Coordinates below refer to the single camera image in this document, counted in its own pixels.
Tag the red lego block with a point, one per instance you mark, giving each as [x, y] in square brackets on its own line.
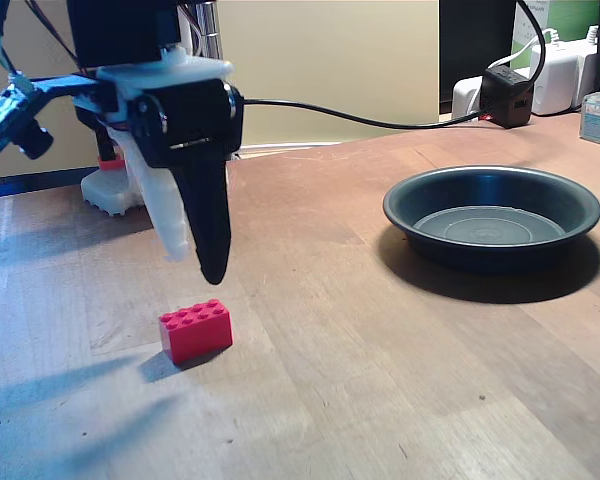
[200, 330]

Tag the red and black table clamp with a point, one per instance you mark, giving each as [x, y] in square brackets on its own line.
[111, 163]

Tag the chrome metal pole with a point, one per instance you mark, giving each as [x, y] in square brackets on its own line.
[211, 30]

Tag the blue edge strip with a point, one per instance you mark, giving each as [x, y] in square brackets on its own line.
[10, 187]

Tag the white power strip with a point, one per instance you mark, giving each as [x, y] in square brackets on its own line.
[466, 97]

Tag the black monitor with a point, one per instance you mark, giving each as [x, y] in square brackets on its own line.
[475, 40]

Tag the black cube power adapter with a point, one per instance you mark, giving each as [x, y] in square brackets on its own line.
[510, 97]

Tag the dark round metal pan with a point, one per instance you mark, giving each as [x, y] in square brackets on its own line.
[555, 210]

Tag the large white power adapter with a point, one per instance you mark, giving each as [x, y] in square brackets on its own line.
[555, 85]

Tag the green and white box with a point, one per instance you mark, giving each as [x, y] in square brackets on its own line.
[572, 20]

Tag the narrow white power adapter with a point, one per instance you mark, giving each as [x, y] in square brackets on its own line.
[589, 70]

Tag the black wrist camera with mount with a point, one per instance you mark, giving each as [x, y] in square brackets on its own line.
[5, 120]

